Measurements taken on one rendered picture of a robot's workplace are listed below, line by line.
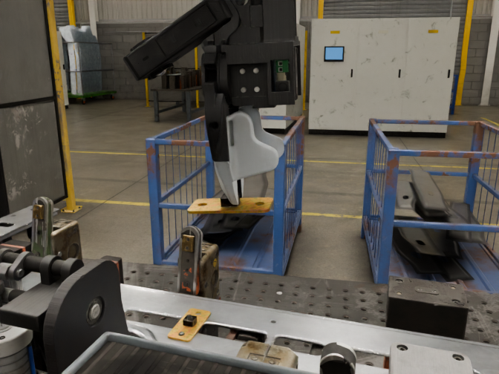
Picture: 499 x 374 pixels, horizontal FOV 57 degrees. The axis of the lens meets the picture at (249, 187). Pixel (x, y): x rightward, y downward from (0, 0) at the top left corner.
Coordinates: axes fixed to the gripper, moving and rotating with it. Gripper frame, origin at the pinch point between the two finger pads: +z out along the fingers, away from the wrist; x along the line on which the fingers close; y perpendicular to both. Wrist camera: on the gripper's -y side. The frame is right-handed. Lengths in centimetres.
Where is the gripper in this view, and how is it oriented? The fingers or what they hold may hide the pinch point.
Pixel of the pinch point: (229, 188)
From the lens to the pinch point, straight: 46.4
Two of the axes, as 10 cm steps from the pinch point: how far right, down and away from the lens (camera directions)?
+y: 9.8, 0.0, -1.9
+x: 1.9, -3.0, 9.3
